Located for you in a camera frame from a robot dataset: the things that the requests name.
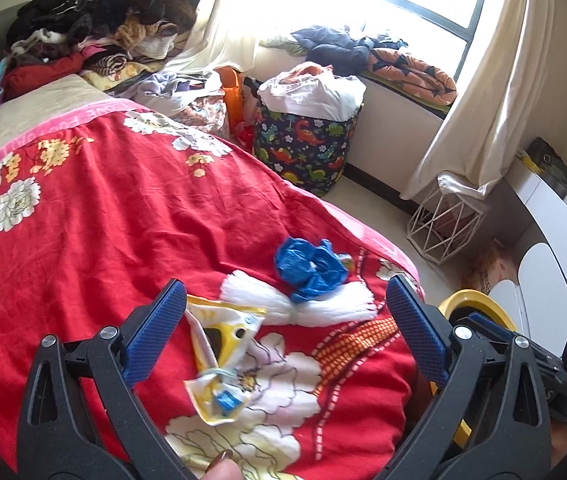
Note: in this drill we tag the lilac garment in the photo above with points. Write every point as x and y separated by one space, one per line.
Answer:
163 85

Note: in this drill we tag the red floral blanket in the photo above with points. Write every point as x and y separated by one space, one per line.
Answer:
138 220

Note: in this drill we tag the cardboard box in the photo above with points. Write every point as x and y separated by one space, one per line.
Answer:
493 267

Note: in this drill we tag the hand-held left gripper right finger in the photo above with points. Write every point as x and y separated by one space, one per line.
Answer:
416 325

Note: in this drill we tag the orange bag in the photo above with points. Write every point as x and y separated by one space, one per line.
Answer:
231 95

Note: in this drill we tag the beige blanket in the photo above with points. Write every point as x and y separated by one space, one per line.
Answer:
28 110

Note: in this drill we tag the orange patterned blanket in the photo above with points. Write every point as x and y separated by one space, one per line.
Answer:
413 72

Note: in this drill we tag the white desk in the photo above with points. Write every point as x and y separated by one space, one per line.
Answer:
548 200

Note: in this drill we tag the cream curtain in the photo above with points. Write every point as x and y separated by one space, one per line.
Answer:
213 25
493 85

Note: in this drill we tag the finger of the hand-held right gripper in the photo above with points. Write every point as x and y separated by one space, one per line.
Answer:
491 326

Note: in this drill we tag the white stool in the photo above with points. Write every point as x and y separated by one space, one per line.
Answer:
538 270

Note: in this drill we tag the floral cloth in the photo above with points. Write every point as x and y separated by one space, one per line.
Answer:
208 115

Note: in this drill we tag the black yellow box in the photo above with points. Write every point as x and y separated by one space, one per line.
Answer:
553 165

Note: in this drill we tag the dark blue jacket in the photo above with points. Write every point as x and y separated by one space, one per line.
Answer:
333 45

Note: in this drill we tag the pile of dark clothes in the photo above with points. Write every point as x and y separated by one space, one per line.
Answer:
113 5

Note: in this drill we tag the dinosaur print storage basket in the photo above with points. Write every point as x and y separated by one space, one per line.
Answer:
303 145

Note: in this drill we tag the yellow white wrapper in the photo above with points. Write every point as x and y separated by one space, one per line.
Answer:
203 385

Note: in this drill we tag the red bag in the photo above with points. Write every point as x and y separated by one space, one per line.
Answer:
248 135

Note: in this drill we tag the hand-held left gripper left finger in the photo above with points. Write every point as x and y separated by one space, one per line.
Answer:
156 330

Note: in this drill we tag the black window frame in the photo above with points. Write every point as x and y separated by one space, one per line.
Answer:
413 7

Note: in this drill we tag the crumpled blue plastic bag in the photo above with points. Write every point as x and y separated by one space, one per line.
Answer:
308 275

